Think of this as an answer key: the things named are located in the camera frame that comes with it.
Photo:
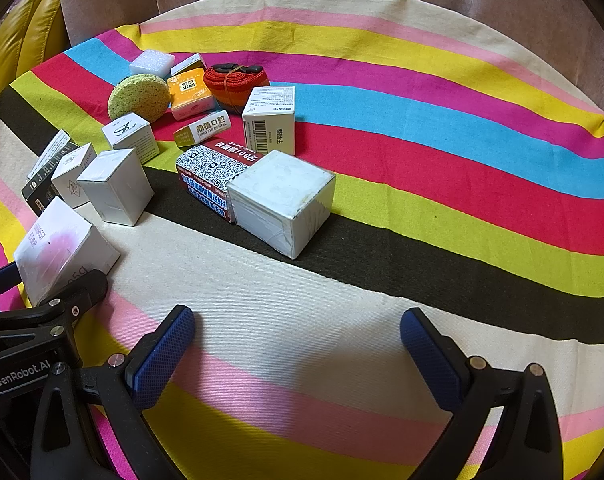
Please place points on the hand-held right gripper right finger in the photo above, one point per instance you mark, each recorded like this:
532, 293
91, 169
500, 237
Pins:
431, 355

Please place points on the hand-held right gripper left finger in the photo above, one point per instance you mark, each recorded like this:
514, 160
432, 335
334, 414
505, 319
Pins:
162, 355

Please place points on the white box with pink print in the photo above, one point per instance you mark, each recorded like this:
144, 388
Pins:
57, 250

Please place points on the small teal box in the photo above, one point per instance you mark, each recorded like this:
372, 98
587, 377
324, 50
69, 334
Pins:
188, 65

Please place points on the black box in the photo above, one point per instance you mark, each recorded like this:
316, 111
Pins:
39, 192

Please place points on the plain white cube box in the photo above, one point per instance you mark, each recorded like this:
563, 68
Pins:
114, 185

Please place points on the multicolour striped cloth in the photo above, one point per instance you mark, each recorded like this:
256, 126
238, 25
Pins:
332, 310

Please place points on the thin white box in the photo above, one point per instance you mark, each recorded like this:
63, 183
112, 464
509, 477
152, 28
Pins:
49, 152

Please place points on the white box with grey logo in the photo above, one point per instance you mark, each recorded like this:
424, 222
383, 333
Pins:
129, 135

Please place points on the red box with square codes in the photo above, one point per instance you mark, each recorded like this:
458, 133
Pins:
212, 172

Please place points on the small white toothpaste box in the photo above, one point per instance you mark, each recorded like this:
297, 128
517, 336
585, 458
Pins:
202, 131

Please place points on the large plain white box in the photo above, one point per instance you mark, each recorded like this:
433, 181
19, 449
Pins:
282, 200

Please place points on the green round sponge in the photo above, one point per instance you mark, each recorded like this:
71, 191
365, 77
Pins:
134, 97

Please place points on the orange tissue pack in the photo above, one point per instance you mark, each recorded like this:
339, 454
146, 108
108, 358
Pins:
192, 91

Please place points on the white foam block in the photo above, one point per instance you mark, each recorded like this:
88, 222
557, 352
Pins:
151, 62

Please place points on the yellow leather sofa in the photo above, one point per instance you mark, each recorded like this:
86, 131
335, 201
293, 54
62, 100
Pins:
12, 45

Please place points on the white box with barcode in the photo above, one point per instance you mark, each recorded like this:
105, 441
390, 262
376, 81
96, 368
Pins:
272, 120

